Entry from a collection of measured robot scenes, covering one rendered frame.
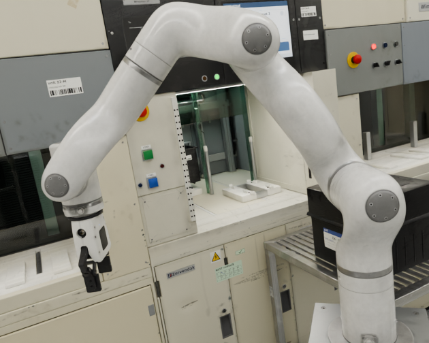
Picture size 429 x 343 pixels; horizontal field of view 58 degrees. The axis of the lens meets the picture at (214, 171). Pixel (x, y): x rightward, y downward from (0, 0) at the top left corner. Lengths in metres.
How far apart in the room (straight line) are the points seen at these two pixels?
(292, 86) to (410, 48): 1.35
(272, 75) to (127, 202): 0.74
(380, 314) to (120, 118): 0.69
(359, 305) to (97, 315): 0.89
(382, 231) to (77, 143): 0.61
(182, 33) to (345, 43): 1.13
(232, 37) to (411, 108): 2.23
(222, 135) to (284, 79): 1.67
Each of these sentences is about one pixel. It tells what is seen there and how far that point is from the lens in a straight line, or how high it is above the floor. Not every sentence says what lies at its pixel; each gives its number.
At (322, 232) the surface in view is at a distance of 1.39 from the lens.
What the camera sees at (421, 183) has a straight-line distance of 1.37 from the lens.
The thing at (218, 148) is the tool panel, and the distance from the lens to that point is 2.47.
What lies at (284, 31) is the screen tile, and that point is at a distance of 1.64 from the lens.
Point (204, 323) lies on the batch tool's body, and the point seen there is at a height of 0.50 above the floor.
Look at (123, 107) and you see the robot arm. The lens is 0.80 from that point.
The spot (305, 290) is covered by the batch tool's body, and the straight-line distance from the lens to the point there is 1.86.
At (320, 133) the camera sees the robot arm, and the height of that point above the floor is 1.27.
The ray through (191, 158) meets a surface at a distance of 1.99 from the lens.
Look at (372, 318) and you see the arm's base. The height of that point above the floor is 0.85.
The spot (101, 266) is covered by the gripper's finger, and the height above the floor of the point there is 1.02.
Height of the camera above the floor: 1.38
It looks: 12 degrees down
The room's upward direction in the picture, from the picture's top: 8 degrees counter-clockwise
